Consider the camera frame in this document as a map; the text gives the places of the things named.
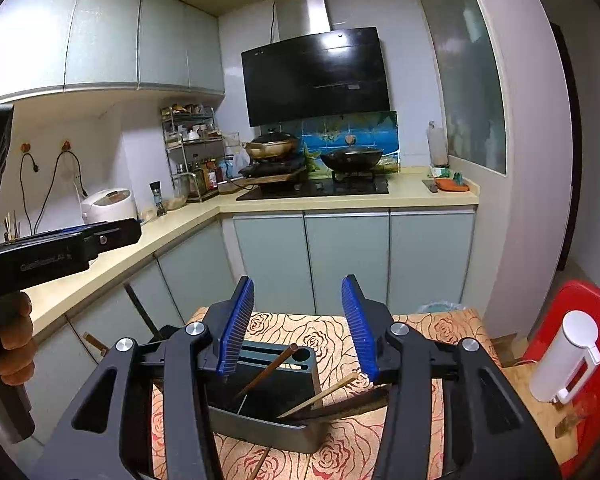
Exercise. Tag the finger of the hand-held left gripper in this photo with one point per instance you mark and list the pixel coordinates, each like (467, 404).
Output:
(115, 237)

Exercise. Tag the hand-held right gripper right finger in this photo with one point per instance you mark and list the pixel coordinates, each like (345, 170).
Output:
(360, 330)

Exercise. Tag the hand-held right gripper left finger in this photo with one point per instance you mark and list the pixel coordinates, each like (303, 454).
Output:
(235, 330)

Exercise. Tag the thin brown chopstick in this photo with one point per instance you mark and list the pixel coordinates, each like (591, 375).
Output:
(270, 370)

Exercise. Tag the tan bamboo chopstick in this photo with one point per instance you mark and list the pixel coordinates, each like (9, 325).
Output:
(325, 392)

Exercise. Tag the dark grey utensil holder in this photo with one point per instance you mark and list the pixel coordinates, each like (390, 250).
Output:
(280, 435)

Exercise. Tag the dark brown chopstick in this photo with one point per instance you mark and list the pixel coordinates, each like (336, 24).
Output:
(260, 465)

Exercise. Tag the person's left hand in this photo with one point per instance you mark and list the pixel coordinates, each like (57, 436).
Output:
(15, 335)

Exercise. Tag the white rice cooker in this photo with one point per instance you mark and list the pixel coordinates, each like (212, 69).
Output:
(107, 205)

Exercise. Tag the metal utensil cup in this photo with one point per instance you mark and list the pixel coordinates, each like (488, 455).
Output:
(11, 232)

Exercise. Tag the rose patterned tablecloth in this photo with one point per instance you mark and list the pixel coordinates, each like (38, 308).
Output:
(280, 325)

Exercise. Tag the pepper grinder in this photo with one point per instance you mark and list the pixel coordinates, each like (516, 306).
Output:
(158, 200)

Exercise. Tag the beige kitchen countertop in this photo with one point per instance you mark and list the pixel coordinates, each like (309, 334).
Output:
(180, 220)

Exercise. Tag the pale lower kitchen cabinets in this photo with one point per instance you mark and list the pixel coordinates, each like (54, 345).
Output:
(345, 260)

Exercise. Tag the pale kitchen cabinets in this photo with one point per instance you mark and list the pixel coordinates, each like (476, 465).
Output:
(345, 260)
(105, 35)

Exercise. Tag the bin with green bag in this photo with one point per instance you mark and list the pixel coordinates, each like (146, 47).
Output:
(440, 307)

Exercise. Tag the metal spice rack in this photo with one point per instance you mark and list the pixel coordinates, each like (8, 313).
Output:
(195, 130)

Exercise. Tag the black gas hob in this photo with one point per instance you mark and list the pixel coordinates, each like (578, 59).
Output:
(305, 190)

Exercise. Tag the orange tray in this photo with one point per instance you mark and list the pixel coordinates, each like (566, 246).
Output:
(452, 185)

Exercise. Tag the black wok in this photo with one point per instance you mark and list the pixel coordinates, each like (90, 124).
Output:
(352, 157)

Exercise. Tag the golden pan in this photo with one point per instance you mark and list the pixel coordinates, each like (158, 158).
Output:
(270, 147)

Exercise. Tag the wooden board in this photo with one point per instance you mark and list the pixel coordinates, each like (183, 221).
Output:
(525, 410)

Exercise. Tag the blue backsplash picture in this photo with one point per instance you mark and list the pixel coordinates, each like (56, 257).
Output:
(330, 132)

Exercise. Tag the white plastic bottle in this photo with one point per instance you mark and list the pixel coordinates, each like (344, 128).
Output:
(437, 145)

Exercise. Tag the pale upper kitchen cabinets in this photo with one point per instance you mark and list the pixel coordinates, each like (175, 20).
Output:
(105, 35)

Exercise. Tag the white electric kettle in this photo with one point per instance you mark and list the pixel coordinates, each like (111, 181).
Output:
(565, 355)

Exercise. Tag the black range hood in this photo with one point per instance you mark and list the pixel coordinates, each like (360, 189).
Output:
(315, 80)

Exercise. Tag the frosted glass window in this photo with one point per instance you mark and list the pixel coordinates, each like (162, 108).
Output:
(465, 85)

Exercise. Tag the dark door frame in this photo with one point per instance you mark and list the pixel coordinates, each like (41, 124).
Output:
(567, 160)

